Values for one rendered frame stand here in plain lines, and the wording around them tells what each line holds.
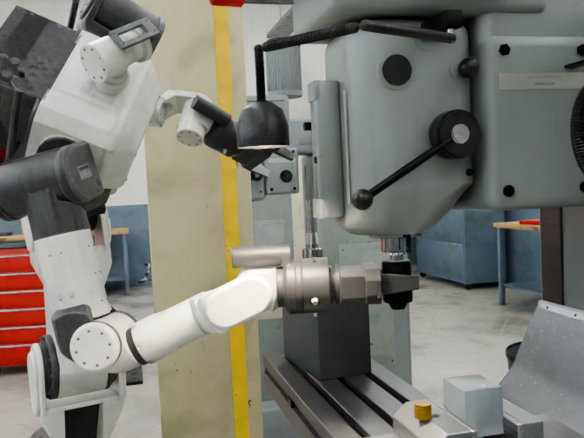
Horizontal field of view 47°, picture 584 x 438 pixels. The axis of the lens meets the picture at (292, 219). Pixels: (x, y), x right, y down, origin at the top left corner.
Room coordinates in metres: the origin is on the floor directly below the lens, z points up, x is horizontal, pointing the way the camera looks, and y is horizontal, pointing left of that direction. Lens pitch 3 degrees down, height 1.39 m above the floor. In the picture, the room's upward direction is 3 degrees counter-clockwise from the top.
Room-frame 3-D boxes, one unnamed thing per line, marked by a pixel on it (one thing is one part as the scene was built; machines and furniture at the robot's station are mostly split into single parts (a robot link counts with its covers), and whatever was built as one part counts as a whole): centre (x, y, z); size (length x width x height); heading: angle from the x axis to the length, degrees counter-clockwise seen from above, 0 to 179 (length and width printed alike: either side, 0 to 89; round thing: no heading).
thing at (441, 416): (0.83, -0.17, 1.08); 0.12 x 0.06 x 0.04; 13
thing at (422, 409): (0.82, -0.15, 1.10); 0.02 x 0.02 x 0.02
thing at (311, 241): (1.53, -0.04, 1.30); 0.03 x 0.03 x 0.11
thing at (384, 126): (1.07, -0.17, 1.47); 0.21 x 0.19 x 0.32; 14
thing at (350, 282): (1.07, -0.07, 1.23); 0.13 x 0.12 x 0.10; 179
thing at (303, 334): (1.48, -0.06, 1.09); 0.22 x 0.12 x 0.20; 20
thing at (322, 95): (1.04, -0.06, 1.45); 0.04 x 0.04 x 0.21; 14
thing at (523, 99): (1.11, -0.35, 1.47); 0.24 x 0.19 x 0.26; 14
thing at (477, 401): (0.84, -0.22, 1.10); 0.06 x 0.05 x 0.06; 13
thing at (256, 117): (0.91, 0.03, 1.48); 0.07 x 0.07 x 0.06
